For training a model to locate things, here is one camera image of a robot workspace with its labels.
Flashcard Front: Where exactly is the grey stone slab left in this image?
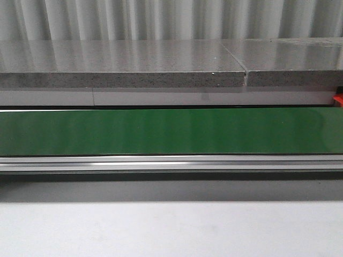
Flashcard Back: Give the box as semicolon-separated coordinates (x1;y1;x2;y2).
1;40;245;88

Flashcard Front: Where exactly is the green conveyor belt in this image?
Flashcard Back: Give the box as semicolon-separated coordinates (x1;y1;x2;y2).
1;107;342;156

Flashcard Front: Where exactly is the red plastic tray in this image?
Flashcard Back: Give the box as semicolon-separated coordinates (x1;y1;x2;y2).
333;94;343;107

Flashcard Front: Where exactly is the white pleated curtain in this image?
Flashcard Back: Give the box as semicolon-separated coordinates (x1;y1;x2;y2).
1;1;342;40

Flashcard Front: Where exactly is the aluminium conveyor side rail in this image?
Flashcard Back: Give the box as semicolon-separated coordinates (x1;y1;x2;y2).
1;154;342;175

